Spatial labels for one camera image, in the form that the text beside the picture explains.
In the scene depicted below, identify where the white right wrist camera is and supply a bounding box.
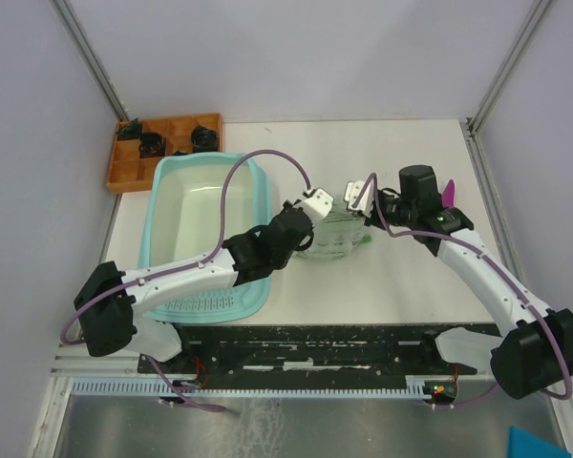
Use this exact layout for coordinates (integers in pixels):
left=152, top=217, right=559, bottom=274
left=344, top=179, right=373, bottom=218

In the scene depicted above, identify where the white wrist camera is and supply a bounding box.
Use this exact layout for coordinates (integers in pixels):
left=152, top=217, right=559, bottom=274
left=344, top=179, right=373, bottom=218
left=294, top=187, right=334, bottom=226

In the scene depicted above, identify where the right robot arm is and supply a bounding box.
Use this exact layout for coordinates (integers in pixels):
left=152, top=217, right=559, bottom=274
left=346, top=165, right=573, bottom=400

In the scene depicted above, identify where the black ring part in tray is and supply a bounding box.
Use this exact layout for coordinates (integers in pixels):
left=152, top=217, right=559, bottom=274
left=138, top=132, right=166, bottom=158

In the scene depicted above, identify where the blue foam pad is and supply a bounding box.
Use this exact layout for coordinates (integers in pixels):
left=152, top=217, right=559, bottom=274
left=506, top=427, right=572, bottom=458

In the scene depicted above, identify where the black round part in tray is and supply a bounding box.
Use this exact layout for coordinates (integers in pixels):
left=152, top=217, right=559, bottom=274
left=190, top=125, right=220, bottom=153

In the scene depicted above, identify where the green cat litter bag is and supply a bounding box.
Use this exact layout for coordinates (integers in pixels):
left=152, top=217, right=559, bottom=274
left=296, top=202, right=371, bottom=260

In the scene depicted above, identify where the teal plastic litter box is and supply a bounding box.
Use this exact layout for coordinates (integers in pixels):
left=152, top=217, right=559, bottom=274
left=138, top=153, right=272, bottom=324

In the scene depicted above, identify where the small circuit board with LEDs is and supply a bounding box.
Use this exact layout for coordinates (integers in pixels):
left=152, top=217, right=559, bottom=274
left=430, top=382, right=458, bottom=405

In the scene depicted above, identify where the light blue cable duct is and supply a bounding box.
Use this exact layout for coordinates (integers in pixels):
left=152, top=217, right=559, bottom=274
left=70, top=373, right=434, bottom=398

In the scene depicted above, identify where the magenta plastic litter scoop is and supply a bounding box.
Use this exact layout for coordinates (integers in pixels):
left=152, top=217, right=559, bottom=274
left=441, top=179, right=456, bottom=208

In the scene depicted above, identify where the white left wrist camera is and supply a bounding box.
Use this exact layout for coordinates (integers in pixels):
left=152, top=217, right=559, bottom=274
left=294, top=187, right=334, bottom=226

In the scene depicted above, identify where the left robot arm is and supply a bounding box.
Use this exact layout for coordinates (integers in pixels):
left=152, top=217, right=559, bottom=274
left=74, top=201, right=326, bottom=372

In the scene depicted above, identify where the orange wooden compartment tray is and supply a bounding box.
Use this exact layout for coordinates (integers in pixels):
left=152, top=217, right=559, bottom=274
left=107, top=113, right=223, bottom=194

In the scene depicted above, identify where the black mounting base plate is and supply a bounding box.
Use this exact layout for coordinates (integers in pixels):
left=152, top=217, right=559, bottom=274
left=159, top=325, right=476, bottom=390

